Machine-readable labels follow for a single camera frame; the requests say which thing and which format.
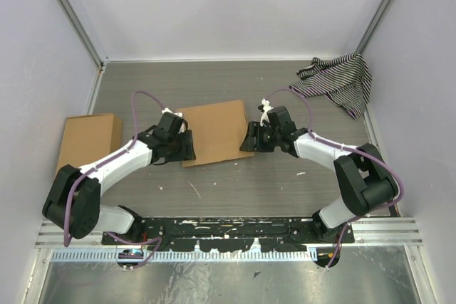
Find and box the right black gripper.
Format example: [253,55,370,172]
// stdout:
[240,121,281,153]

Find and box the brown cardboard box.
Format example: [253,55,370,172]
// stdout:
[178,100,254,167]
[56,113,123,172]

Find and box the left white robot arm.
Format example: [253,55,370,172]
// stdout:
[42,128,196,247]

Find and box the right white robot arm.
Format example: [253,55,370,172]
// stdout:
[239,121,399,243]

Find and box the folded brown cardboard box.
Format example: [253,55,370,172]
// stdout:
[56,113,123,172]

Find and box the striped cloth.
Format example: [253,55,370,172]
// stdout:
[290,53,373,120]

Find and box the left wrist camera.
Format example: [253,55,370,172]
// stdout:
[154,108,188,140]

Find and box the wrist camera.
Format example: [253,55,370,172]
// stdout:
[154,108,188,140]
[258,99,296,132]

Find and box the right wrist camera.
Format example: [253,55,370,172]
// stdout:
[258,99,296,132]

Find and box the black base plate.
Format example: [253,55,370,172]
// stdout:
[116,216,349,246]

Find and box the aluminium front rail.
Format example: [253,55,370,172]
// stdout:
[33,216,424,248]

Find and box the slotted cable duct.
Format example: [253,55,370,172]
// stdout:
[51,247,317,263]

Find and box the left aluminium corner post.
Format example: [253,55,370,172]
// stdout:
[56,0,105,69]

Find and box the aluminium corner post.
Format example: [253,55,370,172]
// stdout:
[56,0,105,69]
[356,0,394,55]

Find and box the right aluminium corner post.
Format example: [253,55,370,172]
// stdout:
[356,0,394,55]

